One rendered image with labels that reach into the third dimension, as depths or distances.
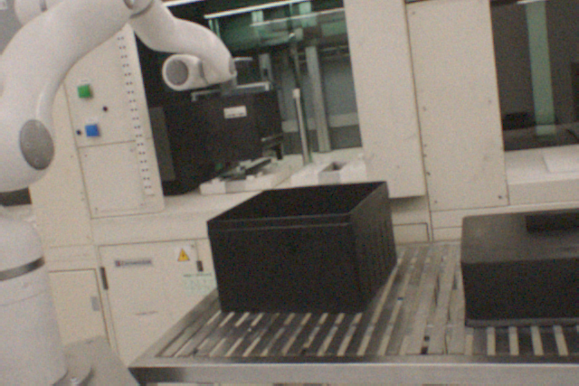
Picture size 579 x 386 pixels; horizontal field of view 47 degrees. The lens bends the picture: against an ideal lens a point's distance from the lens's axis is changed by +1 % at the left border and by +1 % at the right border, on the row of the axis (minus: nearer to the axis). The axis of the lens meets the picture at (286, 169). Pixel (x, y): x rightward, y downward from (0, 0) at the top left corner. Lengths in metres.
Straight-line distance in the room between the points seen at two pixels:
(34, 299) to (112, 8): 0.51
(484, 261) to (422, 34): 0.61
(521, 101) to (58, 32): 1.24
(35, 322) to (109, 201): 0.79
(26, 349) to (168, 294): 0.77
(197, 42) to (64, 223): 0.64
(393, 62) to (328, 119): 1.03
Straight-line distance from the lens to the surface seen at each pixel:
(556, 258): 1.02
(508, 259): 1.02
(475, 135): 1.48
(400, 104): 1.43
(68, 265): 1.91
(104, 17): 1.22
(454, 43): 1.47
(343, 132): 2.44
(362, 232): 1.15
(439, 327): 1.05
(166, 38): 1.53
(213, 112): 1.81
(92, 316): 1.91
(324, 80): 2.44
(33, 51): 1.13
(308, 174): 1.74
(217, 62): 1.58
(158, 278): 1.77
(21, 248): 1.02
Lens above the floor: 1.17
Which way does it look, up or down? 8 degrees down
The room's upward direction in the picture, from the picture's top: 8 degrees counter-clockwise
